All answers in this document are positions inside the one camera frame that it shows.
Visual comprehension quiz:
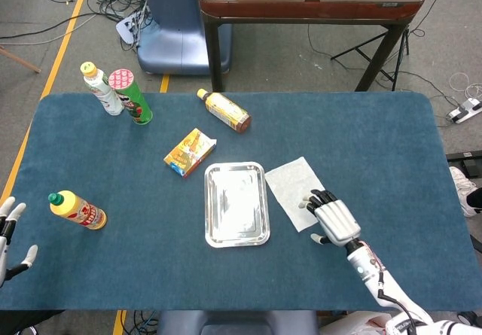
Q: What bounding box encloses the blue table mat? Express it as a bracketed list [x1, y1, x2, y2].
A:
[0, 92, 476, 312]

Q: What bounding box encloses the white grey power strip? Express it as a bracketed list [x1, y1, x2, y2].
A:
[447, 97, 482, 124]

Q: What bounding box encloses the brown mahjong table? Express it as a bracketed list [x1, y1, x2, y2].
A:
[198, 0, 426, 93]

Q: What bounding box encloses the white bottle yellow cap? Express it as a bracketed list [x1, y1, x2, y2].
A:
[80, 61, 125, 117]

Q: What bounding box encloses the green chips can pink lid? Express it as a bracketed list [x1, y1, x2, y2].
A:
[108, 69, 154, 126]

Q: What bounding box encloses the white sneaker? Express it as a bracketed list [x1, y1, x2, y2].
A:
[448, 166, 482, 218]

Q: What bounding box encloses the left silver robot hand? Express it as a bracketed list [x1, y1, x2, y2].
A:
[0, 196, 39, 289]

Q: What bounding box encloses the brown tea bottle yellow cap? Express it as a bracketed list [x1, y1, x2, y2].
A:
[196, 88, 252, 134]

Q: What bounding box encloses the wooden stick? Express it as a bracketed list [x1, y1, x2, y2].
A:
[0, 45, 41, 75]

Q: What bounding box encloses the black tripod stand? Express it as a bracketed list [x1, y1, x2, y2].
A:
[330, 0, 441, 92]

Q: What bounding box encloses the blue grey machine base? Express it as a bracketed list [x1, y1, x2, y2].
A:
[136, 0, 233, 75]

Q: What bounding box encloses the yellow bottle green cap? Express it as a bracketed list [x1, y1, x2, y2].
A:
[47, 190, 108, 231]

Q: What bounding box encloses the grey blue robot chassis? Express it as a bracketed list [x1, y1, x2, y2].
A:
[157, 309, 319, 335]

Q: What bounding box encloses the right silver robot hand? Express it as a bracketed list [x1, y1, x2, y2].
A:
[299, 188, 362, 248]

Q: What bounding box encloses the black floor equipment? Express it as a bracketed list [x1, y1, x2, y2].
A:
[445, 150, 482, 178]

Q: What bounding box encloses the white paper sheet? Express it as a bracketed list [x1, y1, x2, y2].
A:
[264, 156, 327, 233]

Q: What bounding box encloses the black sock ankle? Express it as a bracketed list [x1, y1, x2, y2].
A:
[465, 187, 482, 210]

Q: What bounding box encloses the yellow snack box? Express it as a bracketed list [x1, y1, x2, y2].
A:
[163, 127, 218, 179]

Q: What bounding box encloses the white power strip with plugs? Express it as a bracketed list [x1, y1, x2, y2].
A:
[115, 11, 146, 46]

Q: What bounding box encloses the silver metal tray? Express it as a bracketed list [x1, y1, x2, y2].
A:
[203, 161, 271, 248]

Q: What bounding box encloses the white plastic bag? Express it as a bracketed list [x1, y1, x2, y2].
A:
[319, 311, 400, 335]

